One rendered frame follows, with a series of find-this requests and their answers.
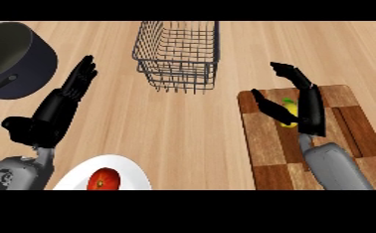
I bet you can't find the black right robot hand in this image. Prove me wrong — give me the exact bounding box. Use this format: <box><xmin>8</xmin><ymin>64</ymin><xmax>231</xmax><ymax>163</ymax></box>
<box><xmin>249</xmin><ymin>61</ymin><xmax>327</xmax><ymax>138</ymax></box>

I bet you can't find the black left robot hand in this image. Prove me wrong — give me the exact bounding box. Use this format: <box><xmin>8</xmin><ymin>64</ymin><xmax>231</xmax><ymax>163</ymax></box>
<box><xmin>0</xmin><ymin>55</ymin><xmax>100</xmax><ymax>149</ymax></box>

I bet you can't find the yellow lemon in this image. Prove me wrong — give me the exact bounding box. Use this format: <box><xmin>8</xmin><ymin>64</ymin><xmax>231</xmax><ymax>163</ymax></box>
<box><xmin>277</xmin><ymin>98</ymin><xmax>299</xmax><ymax>129</ymax></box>

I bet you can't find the wooden cutting board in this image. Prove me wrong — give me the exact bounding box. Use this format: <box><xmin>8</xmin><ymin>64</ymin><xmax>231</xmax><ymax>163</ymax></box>
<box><xmin>235</xmin><ymin>84</ymin><xmax>376</xmax><ymax>191</ymax></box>

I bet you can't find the dark grey pot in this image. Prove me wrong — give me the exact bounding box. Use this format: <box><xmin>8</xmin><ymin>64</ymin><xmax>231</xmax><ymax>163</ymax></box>
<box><xmin>0</xmin><ymin>21</ymin><xmax>58</xmax><ymax>101</ymax></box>

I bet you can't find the white plate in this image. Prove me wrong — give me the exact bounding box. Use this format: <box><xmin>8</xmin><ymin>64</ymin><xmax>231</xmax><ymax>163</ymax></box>
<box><xmin>51</xmin><ymin>154</ymin><xmax>153</xmax><ymax>191</ymax></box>

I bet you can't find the red tomato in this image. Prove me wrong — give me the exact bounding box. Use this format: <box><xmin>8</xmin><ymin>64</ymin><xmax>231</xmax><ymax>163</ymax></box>
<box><xmin>85</xmin><ymin>167</ymin><xmax>122</xmax><ymax>191</ymax></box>

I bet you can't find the dark wire basket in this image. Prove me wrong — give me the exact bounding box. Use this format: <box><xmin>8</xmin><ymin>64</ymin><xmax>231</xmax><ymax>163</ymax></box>
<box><xmin>131</xmin><ymin>21</ymin><xmax>221</xmax><ymax>95</ymax></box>

